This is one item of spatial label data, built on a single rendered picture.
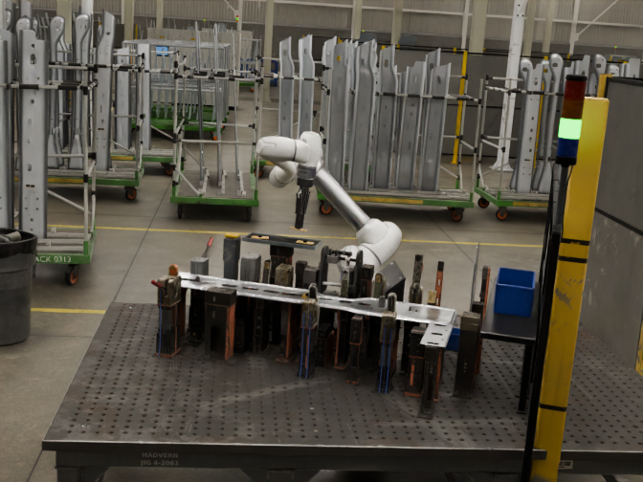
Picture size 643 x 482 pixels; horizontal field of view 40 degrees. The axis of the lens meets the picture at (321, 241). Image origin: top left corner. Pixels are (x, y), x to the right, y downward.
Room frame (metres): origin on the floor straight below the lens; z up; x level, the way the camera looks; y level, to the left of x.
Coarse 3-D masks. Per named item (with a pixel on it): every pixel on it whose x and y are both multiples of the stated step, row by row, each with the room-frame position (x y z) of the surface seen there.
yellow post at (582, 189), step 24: (600, 120) 3.01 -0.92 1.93; (600, 144) 3.00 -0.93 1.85; (576, 168) 3.02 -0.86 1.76; (576, 192) 3.02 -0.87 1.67; (576, 216) 3.02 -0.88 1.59; (576, 240) 3.01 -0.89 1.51; (576, 264) 3.01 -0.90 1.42; (576, 288) 3.01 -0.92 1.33; (552, 312) 3.03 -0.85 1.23; (576, 312) 3.00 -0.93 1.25; (552, 336) 3.02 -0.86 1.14; (576, 336) 3.01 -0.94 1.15; (552, 360) 3.02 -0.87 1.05; (552, 384) 3.02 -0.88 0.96; (552, 408) 3.01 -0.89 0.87; (552, 432) 3.01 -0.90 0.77; (552, 456) 3.01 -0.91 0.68; (552, 480) 3.01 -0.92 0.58
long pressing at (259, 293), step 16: (192, 288) 3.82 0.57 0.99; (208, 288) 3.82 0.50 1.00; (240, 288) 3.84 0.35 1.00; (256, 288) 3.86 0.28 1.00; (272, 288) 3.88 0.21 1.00; (288, 288) 3.89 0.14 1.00; (320, 304) 3.68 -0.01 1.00; (336, 304) 3.69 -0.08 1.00; (352, 304) 3.71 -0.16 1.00; (400, 304) 3.75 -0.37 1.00; (416, 304) 3.76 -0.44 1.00; (416, 320) 3.55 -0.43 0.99; (432, 320) 3.55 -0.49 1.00; (448, 320) 3.56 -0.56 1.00
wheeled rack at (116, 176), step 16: (64, 64) 10.66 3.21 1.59; (80, 64) 10.69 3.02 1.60; (128, 64) 11.24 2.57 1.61; (48, 112) 11.19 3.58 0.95; (48, 176) 10.35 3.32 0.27; (64, 176) 10.40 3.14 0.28; (80, 176) 10.46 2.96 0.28; (96, 176) 10.49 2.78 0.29; (112, 176) 10.52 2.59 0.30; (128, 176) 10.55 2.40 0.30; (128, 192) 10.53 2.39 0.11
